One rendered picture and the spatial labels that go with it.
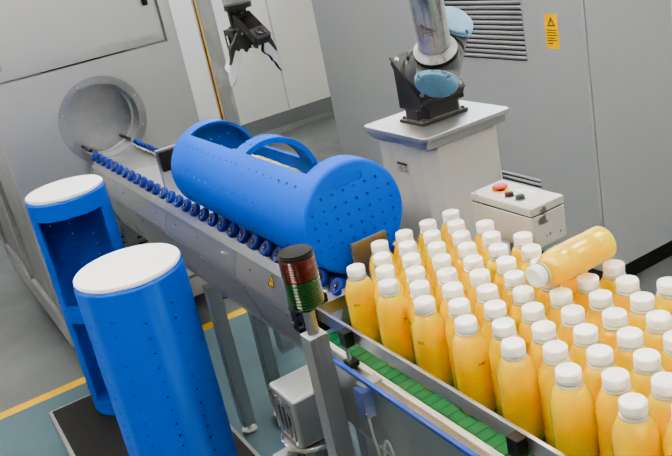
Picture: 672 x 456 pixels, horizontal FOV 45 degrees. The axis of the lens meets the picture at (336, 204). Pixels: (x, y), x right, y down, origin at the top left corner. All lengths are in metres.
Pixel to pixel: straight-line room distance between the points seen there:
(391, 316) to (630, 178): 2.26
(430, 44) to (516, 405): 1.04
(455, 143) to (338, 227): 0.57
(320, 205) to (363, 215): 0.13
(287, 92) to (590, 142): 4.45
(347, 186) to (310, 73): 5.78
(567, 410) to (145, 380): 1.19
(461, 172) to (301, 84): 5.33
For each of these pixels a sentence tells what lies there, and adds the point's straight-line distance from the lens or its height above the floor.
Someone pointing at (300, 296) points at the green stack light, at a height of 1.19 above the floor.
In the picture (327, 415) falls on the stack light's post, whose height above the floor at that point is 0.94.
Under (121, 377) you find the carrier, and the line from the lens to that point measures 2.18.
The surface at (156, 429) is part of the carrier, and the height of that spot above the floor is 0.63.
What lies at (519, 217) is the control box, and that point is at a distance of 1.85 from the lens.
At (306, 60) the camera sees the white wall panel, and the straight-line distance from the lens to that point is 7.64.
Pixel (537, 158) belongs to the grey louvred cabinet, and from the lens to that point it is 3.80.
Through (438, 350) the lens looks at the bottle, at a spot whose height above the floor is 0.99.
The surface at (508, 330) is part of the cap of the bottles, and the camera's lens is 1.41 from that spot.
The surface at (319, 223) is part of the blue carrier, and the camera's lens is 1.90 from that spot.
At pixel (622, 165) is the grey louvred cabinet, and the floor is 0.54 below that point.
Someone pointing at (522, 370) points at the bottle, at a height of 1.04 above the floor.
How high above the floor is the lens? 1.78
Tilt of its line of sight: 20 degrees down
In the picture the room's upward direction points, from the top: 12 degrees counter-clockwise
